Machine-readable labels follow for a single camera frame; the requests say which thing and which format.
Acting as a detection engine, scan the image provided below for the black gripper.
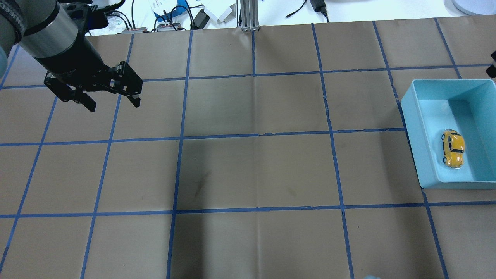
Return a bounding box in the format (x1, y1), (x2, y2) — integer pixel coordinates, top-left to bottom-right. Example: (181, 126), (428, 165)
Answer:
(43, 37), (143, 112)

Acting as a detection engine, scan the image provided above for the yellow toy beetle car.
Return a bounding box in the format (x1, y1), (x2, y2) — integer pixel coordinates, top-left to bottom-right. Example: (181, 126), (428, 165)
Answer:
(441, 129), (466, 169)

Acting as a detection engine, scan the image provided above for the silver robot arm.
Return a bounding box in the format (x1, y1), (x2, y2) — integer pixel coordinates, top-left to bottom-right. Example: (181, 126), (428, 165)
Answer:
(0, 0), (143, 112)

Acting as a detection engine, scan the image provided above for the white folded paper box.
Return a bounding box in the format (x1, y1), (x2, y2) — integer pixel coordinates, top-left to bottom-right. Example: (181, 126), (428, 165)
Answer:
(201, 0), (237, 22)

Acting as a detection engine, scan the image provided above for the black power adapter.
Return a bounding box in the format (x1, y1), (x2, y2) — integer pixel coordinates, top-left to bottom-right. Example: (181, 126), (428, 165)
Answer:
(309, 0), (326, 12)

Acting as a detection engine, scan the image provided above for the light blue plastic bin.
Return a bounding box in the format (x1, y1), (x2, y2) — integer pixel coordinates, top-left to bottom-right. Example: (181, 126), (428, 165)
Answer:
(401, 79), (496, 189)

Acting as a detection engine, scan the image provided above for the round light blue plate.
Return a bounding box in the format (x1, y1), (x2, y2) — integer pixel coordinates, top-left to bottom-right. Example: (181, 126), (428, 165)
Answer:
(452, 0), (496, 16)

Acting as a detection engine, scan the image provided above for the aluminium frame post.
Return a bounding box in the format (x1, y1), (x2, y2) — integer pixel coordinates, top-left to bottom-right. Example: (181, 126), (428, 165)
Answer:
(239, 0), (260, 32)

